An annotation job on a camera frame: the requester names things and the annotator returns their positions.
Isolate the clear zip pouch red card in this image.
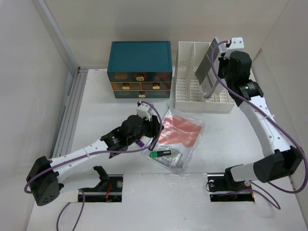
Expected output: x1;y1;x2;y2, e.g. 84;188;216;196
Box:
142;107;205;176

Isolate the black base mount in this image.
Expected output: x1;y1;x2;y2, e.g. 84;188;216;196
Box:
81;166;124;203
206;173;255;202

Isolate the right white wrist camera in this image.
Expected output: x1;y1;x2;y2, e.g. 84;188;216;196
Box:
229;37;244;50

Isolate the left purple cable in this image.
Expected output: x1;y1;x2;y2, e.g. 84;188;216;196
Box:
24;103;165;231

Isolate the aluminium rail frame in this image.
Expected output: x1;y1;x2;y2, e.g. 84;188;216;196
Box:
49;67;89;158

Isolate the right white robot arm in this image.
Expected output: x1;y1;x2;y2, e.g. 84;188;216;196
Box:
218;51;303;190

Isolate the green black highlighter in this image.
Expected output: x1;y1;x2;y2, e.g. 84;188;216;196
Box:
150;150;171;158

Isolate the purple black highlighter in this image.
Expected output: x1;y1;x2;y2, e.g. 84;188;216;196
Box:
135;140;144;148

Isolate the teal drawer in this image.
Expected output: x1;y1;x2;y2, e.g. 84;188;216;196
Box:
107;72;172;82
113;90;171;98

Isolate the middle right orange drawer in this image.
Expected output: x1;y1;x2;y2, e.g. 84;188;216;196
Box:
141;82;171;90

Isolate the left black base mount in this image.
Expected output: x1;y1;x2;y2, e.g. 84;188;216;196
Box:
81;166;124;203

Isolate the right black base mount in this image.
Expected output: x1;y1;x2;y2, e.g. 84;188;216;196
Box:
206;173;255;202

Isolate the yellow drawer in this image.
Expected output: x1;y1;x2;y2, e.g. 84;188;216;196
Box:
111;82;141;90

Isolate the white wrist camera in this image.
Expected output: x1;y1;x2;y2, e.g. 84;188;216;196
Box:
136;101;152;121
229;37;244;50

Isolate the white four-slot file rack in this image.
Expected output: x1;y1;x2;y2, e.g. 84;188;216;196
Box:
174;41;235;114

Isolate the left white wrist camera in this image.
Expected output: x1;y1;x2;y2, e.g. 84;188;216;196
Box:
136;101;152;121

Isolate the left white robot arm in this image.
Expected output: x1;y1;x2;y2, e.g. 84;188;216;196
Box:
24;115;163;206

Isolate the teal desktop drawer cabinet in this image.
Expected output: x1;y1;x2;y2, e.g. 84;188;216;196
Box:
107;40;173;99

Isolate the grey spiral setup guide booklet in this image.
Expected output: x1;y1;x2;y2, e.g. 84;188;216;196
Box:
195;37;224;99

